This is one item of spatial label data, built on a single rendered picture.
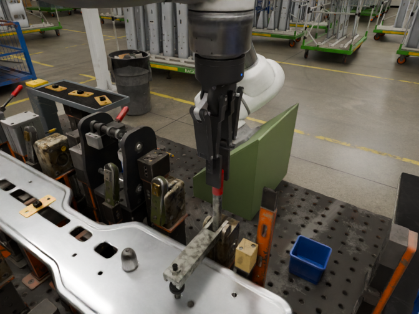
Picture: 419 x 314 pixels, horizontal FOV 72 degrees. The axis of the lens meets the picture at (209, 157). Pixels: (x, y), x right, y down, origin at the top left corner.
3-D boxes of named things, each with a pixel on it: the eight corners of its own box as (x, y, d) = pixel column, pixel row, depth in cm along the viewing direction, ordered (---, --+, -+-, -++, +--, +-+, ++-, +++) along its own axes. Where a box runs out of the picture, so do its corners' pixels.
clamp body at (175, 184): (154, 283, 91) (139, 189, 71) (177, 257, 99) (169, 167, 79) (177, 298, 87) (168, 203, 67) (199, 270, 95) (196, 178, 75)
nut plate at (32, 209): (26, 218, 73) (25, 214, 72) (18, 212, 74) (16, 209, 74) (57, 199, 79) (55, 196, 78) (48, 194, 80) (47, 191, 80)
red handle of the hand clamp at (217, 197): (206, 228, 62) (205, 168, 54) (211, 222, 64) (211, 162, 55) (222, 237, 60) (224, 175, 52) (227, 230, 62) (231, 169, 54)
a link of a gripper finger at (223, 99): (229, 94, 45) (224, 96, 44) (222, 159, 50) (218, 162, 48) (207, 90, 46) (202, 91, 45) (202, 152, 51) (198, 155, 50)
